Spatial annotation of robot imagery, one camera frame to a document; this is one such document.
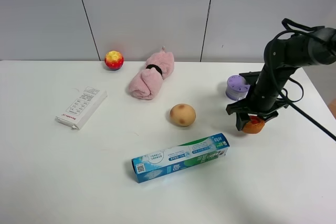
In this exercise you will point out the toy fruit tart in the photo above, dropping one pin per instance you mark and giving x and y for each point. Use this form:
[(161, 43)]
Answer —
[(254, 125)]

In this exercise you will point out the rolled pink towel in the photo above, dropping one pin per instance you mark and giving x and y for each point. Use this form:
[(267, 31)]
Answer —
[(148, 81)]

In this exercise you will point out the red yellow toy ball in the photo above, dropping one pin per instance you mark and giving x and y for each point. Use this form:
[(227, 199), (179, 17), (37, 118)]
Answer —
[(114, 60)]

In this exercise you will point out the purple lidded round container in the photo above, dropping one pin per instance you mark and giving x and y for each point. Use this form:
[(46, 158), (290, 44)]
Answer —
[(237, 87)]

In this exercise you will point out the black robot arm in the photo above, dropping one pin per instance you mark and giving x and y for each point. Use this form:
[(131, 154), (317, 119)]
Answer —
[(287, 52)]

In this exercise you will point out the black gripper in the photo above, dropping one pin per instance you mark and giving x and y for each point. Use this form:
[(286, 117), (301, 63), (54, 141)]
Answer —
[(261, 100)]

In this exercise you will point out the white cardboard box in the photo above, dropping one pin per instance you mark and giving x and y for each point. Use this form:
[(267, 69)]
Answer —
[(82, 108)]

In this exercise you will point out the blue green toothpaste box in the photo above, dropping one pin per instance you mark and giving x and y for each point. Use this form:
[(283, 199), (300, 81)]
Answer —
[(174, 159)]

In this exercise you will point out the toy bread bun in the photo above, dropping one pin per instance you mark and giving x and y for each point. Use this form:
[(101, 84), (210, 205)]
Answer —
[(182, 115)]

